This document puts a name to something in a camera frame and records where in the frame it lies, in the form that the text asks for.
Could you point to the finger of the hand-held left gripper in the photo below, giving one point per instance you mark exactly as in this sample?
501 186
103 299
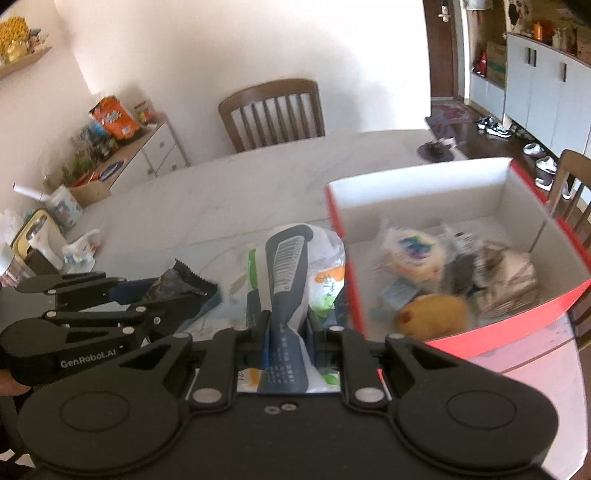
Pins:
129 290
171 311

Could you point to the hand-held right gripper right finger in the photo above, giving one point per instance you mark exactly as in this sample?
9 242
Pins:
311 341

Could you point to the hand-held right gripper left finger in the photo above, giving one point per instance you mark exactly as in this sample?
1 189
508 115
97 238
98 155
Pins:
266 332

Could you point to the black zigzag-edge snack packet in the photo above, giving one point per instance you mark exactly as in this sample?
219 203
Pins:
180 284

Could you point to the blue white tissue pack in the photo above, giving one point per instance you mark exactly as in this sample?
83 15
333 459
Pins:
286 258

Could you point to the small white blue carton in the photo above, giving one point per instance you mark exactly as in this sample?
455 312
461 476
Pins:
397 295

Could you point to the yellow spotted plush toy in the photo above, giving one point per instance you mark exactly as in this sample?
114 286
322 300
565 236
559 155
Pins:
434 316

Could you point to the round bread packet blue print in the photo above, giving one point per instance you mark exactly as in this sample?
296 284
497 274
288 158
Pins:
411 254

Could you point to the black foil wrapper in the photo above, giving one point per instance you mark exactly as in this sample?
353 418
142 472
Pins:
459 274

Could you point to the silver brown snack wrapper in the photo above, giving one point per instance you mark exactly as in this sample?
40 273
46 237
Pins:
503 281

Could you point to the red cardboard shoe box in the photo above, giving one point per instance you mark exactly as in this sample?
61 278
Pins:
531 325

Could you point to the white marble desktop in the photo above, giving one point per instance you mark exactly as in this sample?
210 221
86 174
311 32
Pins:
231 194

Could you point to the person's left hand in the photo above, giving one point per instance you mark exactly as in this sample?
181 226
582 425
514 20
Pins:
11 386

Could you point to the white plastic bag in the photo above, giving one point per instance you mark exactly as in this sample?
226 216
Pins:
81 251

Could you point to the brown cardboard box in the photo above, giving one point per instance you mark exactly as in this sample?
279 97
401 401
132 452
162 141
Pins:
94 194

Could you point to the light blue printed box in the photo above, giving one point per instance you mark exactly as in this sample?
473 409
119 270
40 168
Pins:
64 210

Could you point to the yellow white appliance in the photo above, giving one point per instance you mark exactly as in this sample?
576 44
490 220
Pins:
37 235

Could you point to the white paper roll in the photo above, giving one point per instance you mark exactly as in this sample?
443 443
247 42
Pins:
30 191

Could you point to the white wood-top side cabinet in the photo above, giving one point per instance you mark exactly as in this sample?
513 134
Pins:
157 147

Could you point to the orange snack bag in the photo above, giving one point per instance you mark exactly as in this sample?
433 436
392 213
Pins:
115 117

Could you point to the green red can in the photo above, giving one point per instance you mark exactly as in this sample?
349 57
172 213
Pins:
142 110

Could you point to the brown wooden slat-back chair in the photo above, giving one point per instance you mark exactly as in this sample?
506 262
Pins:
272 115
572 175

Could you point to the patterned door mat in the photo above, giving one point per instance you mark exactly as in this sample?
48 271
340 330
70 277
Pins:
455 113

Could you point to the yellow artificial flowers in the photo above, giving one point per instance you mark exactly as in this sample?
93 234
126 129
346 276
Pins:
14 34

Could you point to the dark sneakers pair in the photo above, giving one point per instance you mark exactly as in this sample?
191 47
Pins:
494 127

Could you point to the white slipper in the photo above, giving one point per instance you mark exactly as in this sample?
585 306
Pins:
545 182
547 165
533 149

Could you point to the white low bench cabinet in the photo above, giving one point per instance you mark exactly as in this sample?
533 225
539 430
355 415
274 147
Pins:
487 99

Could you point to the dark brown door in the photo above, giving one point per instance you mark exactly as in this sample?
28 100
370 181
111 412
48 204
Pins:
441 55

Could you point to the red bag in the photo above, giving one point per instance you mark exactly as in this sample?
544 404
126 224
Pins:
482 64

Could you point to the printed cardboard carton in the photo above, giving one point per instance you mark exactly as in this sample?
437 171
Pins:
496 62

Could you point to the white double door cabinet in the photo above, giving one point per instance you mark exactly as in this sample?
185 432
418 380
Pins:
545 92

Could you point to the orange bottle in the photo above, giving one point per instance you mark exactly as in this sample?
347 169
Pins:
539 30

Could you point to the wooden wall shelf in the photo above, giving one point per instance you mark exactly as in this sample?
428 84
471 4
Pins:
27 62

